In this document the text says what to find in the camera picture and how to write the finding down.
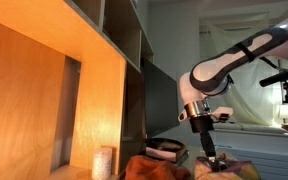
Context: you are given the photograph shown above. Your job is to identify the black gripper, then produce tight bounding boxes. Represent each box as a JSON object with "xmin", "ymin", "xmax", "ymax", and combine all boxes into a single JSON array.
[{"xmin": 190, "ymin": 116, "xmax": 220, "ymax": 172}]

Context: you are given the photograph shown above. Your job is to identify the floral cosmetic pouch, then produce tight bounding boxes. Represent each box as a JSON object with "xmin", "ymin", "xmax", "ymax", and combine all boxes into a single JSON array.
[{"xmin": 194, "ymin": 153, "xmax": 261, "ymax": 180}]

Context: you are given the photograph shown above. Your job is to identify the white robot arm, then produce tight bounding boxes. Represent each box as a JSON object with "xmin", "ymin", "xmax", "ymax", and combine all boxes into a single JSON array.
[{"xmin": 178, "ymin": 18, "xmax": 288, "ymax": 172}]

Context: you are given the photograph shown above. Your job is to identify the sheer white curtain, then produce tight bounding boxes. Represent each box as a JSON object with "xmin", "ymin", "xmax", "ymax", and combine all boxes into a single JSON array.
[{"xmin": 206, "ymin": 16, "xmax": 280, "ymax": 126}]

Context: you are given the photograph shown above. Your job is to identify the orange towel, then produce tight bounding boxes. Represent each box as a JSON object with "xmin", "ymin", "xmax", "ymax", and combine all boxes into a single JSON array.
[{"xmin": 125, "ymin": 155, "xmax": 191, "ymax": 180}]

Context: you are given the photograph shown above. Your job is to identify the black monitor screen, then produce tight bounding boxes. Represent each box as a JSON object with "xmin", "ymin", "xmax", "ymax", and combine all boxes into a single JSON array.
[{"xmin": 141, "ymin": 59, "xmax": 179, "ymax": 138}]

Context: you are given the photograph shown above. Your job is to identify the wooden shelf unit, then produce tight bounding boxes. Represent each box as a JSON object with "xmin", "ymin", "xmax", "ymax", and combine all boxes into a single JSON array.
[{"xmin": 0, "ymin": 0, "xmax": 151, "ymax": 180}]

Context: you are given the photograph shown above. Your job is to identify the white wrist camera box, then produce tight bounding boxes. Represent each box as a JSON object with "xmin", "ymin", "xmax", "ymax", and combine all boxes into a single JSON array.
[{"xmin": 212, "ymin": 107, "xmax": 233, "ymax": 120}]

